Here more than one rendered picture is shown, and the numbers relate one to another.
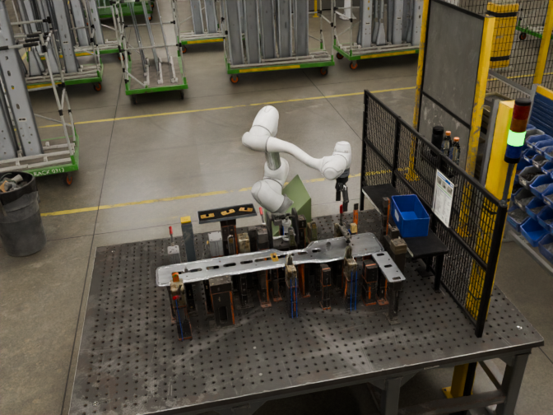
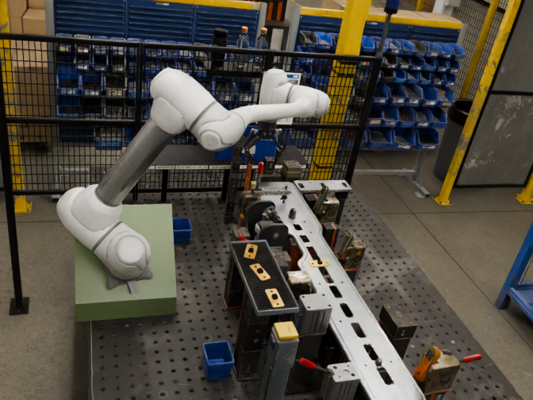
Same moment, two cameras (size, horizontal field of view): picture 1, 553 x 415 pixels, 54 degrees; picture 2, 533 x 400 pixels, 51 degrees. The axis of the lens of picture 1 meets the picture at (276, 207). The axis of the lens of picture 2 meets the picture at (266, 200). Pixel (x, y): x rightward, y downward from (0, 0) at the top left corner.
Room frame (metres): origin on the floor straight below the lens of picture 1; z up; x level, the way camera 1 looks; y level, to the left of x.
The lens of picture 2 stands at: (3.29, 1.78, 2.31)
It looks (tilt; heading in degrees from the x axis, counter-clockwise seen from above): 30 degrees down; 259
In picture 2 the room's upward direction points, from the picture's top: 10 degrees clockwise
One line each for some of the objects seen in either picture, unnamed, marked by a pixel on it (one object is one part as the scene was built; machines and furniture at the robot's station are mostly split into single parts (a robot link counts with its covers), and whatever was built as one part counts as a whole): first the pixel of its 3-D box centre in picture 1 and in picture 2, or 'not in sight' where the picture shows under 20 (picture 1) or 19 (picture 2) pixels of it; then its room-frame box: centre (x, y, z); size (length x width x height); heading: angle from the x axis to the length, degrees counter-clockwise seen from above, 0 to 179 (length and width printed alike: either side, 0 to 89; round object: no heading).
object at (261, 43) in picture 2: (454, 153); (261, 48); (2.91, -1.06, 1.53); 0.06 x 0.06 x 0.20
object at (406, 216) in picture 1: (409, 215); (244, 143); (2.95, -0.84, 1.09); 0.30 x 0.17 x 0.13; 3
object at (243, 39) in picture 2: (446, 146); (242, 47); (3.00, -1.04, 1.53); 0.06 x 0.06 x 0.20
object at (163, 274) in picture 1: (271, 258); (322, 267); (2.68, 0.05, 1.00); 1.38 x 0.22 x 0.02; 101
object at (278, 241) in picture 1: (283, 244); (262, 262); (2.92, -0.03, 0.94); 0.18 x 0.13 x 0.49; 101
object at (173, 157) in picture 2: (401, 216); (221, 156); (3.06, -0.82, 1.01); 0.90 x 0.22 x 0.03; 11
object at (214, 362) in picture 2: not in sight; (216, 361); (3.09, 0.32, 0.74); 0.11 x 0.10 x 0.09; 101
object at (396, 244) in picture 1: (397, 266); (286, 194); (2.71, -0.72, 0.88); 0.08 x 0.08 x 0.36; 11
